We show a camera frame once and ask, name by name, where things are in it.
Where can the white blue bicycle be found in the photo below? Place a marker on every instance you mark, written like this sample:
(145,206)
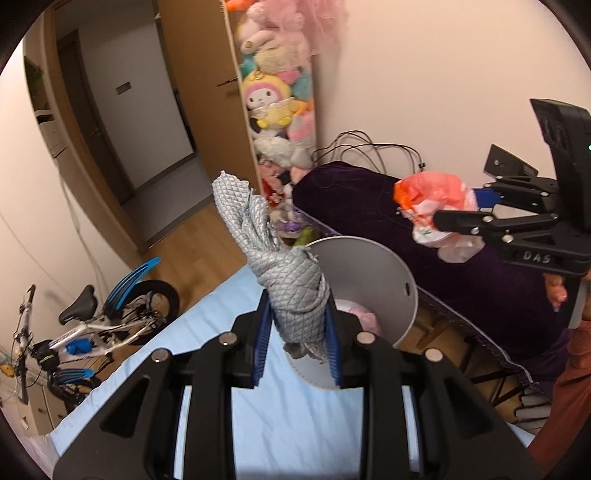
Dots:
(87,332)

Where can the green plant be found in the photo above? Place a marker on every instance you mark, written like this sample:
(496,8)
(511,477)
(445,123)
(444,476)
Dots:
(36,83)

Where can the dark brown door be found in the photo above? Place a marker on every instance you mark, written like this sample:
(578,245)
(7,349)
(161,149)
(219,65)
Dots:
(92,138)

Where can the stack of books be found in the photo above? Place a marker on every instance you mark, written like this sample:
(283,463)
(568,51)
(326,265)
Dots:
(535,408)

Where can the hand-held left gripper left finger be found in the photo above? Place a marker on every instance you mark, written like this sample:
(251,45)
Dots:
(260,344)

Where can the person's right forearm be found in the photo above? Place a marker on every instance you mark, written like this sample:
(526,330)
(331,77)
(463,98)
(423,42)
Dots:
(570,397)

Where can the white drawer unit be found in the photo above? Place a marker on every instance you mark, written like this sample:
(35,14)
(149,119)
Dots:
(51,134)

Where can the orange white plastic bag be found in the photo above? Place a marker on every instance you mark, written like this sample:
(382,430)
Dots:
(434,203)

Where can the silver quilted foil bag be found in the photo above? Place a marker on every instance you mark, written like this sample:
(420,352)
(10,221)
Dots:
(286,281)

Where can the white hallway door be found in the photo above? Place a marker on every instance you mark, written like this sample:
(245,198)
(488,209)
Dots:
(138,106)

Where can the grey round trash bin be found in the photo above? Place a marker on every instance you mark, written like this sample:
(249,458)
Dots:
(369,272)

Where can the wooden door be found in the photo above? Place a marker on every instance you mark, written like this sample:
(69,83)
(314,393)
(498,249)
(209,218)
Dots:
(203,92)

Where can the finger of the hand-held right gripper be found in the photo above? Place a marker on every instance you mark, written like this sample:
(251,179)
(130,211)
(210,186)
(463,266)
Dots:
(503,226)
(487,197)

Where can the light blue bed sheet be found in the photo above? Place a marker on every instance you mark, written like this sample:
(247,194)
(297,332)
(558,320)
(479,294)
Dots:
(295,434)

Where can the stack of plush toys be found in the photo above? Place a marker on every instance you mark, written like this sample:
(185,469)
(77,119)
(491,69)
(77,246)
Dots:
(277,101)

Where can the person's right hand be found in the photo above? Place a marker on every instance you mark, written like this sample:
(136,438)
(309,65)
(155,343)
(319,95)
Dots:
(554,291)

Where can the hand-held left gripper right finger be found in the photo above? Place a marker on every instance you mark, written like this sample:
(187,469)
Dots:
(333,344)

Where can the pink crumpled bag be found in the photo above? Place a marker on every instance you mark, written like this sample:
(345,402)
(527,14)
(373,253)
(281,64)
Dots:
(362,318)

